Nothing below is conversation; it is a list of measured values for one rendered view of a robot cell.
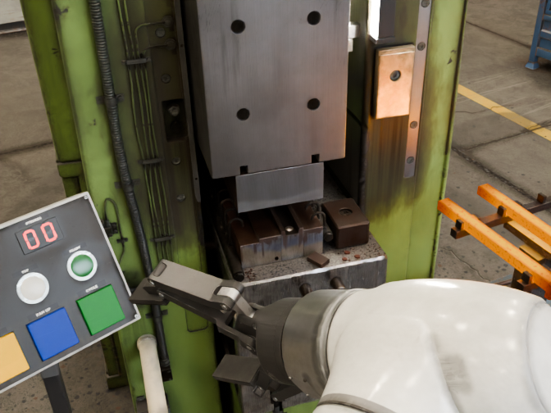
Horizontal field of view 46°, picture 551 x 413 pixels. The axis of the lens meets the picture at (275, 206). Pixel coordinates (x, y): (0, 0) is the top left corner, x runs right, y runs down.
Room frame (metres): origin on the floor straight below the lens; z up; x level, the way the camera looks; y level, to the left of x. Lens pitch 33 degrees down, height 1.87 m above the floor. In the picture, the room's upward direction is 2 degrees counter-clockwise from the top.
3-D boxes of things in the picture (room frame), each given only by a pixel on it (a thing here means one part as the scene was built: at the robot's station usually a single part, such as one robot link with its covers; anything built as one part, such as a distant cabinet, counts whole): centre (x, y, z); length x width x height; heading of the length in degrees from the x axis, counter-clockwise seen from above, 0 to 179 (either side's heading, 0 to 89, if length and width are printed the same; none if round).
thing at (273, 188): (1.44, 0.04, 1.12); 0.42 x 0.20 x 0.10; 15
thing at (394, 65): (1.44, -0.28, 1.27); 0.09 x 0.02 x 0.17; 105
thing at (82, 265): (1.02, 0.38, 1.09); 0.05 x 0.03 x 0.04; 105
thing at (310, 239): (1.44, 0.04, 0.96); 0.42 x 0.20 x 0.09; 15
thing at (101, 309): (0.98, 0.35, 1.01); 0.07 x 0.05 x 0.07; 130
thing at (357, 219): (1.34, -0.17, 0.95); 0.12 x 0.08 x 0.06; 15
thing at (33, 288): (0.95, 0.46, 1.09); 0.05 x 0.03 x 0.04; 105
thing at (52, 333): (0.92, 0.43, 1.01); 0.07 x 0.05 x 0.07; 130
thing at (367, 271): (1.46, -0.01, 0.69); 0.56 x 0.38 x 0.45; 15
